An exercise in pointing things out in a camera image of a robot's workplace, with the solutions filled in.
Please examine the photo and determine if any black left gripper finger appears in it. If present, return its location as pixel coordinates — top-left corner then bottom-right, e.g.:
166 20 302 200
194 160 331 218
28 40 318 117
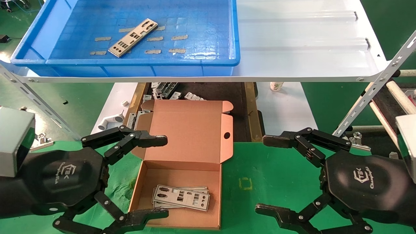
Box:
53 191 169 234
81 125 168 165

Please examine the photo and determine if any black chair wheel base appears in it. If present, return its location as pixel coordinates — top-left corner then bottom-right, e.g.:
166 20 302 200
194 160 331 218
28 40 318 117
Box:
0 0 30 13

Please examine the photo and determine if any brown cardboard box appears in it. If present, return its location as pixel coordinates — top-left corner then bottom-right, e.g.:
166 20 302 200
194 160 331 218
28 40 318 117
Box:
128 99 234 230

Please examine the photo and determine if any dark brown mat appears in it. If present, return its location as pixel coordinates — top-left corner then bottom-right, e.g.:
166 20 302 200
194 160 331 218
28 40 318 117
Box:
372 83 416 153

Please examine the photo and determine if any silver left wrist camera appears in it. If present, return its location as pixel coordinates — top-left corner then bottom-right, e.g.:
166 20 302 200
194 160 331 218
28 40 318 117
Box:
0 107 35 177

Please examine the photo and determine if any green table cloth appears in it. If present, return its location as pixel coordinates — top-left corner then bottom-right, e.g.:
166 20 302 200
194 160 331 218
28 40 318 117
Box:
0 140 416 234

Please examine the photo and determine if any black tray with brass rails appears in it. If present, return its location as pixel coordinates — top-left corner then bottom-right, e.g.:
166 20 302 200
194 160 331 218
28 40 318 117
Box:
125 82 264 142

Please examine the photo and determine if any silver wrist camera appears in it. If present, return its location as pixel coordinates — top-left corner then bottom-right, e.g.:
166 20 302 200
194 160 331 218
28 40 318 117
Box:
0 107 35 177
396 114 416 183

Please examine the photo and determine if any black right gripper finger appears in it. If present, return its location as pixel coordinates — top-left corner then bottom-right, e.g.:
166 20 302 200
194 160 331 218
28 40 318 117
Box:
262 127 352 168
255 193 373 234

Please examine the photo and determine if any white shelf board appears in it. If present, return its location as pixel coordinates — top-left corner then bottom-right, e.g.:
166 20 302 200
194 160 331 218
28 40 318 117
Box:
0 0 389 83

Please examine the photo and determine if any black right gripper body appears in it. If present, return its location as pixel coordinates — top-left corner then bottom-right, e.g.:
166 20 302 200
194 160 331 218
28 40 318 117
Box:
320 153 408 225

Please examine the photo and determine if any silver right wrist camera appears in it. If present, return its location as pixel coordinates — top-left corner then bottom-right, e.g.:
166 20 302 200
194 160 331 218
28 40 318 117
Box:
396 114 416 183

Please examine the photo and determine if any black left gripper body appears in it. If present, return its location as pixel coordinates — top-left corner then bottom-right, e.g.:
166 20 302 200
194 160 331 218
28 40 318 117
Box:
20 147 108 208

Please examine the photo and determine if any blue plastic tray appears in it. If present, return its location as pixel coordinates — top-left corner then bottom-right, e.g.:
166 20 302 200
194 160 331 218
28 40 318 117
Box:
10 0 241 77

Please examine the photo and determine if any white plastic pipe fitting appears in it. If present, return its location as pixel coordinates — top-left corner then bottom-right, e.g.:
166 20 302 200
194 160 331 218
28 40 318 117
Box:
97 110 125 131

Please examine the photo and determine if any white lower table board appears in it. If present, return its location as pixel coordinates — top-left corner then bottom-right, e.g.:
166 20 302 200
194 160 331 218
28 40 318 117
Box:
91 82 318 136

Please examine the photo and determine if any silver metal cloth clamp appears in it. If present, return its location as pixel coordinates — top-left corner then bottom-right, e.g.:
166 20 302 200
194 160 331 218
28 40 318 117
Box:
30 133 54 152
348 131 372 152

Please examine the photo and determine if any grey perforated shelf post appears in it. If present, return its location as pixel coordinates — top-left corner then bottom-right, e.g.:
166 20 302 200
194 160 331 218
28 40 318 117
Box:
0 63 81 141
332 30 416 137

